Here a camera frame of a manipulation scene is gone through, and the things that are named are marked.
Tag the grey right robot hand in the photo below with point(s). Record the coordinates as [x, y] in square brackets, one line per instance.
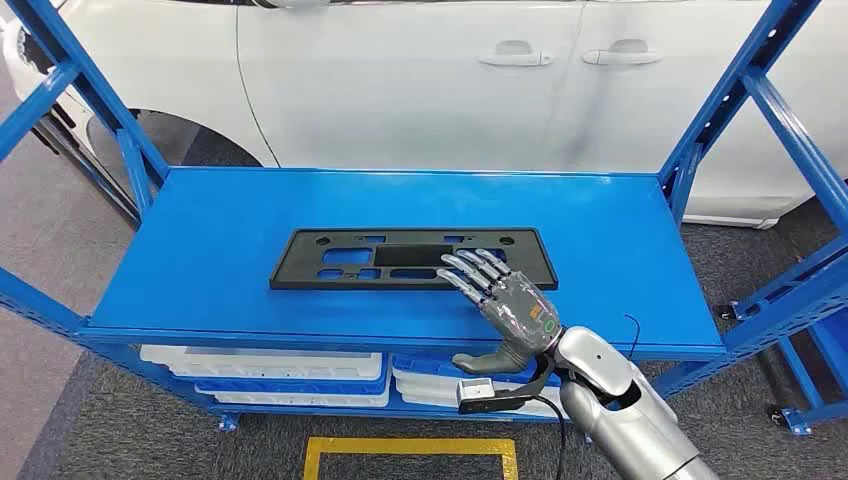
[523, 311]

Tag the black plastic plate frame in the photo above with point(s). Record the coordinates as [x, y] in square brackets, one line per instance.
[291, 265]

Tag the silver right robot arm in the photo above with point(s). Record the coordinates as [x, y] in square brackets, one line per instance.
[596, 358]

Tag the blue metal shelf rack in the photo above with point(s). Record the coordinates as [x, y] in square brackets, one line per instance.
[199, 265]

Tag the yellow floor tape square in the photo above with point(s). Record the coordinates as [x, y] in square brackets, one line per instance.
[411, 446]

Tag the white car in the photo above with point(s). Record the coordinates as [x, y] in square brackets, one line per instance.
[397, 79]

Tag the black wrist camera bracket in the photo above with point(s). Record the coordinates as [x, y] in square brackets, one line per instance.
[523, 396]

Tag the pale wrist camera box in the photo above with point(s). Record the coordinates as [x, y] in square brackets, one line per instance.
[474, 389]

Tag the grey metal rail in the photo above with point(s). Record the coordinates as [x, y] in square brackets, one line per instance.
[86, 169]

